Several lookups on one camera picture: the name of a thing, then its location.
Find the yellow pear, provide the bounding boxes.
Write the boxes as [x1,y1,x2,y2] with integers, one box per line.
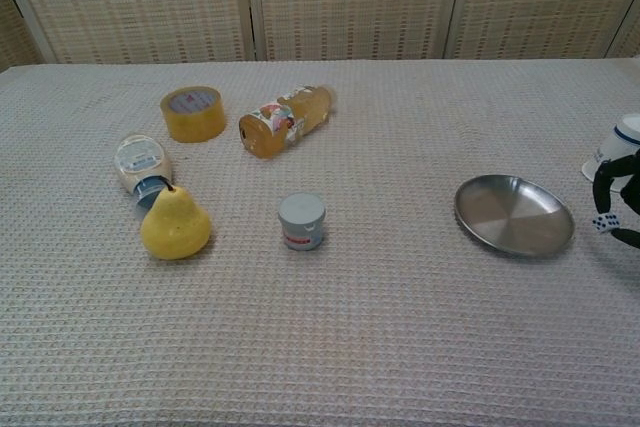
[139,181,212,262]

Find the woven folding screen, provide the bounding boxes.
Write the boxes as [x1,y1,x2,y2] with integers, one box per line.
[0,0,640,73]

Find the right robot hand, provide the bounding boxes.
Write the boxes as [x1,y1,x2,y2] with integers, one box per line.
[592,148,640,250]

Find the small grey lidded jar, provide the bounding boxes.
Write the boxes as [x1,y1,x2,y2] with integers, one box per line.
[277,192,327,252]

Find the woven waffle tablecloth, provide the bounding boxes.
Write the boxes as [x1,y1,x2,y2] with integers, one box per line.
[0,57,640,427]

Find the white paper cup blue print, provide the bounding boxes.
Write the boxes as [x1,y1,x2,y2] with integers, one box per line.
[580,113,640,191]

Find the yellow packing tape roll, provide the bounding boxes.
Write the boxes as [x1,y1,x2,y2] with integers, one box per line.
[159,85,227,144]

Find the white die black dots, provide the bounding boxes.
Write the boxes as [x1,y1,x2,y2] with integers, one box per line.
[592,213,622,235]

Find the round steel plate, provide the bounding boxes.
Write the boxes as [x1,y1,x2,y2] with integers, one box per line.
[453,174,577,258]

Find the orange juice bottle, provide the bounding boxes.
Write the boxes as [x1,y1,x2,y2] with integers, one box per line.
[238,84,337,160]

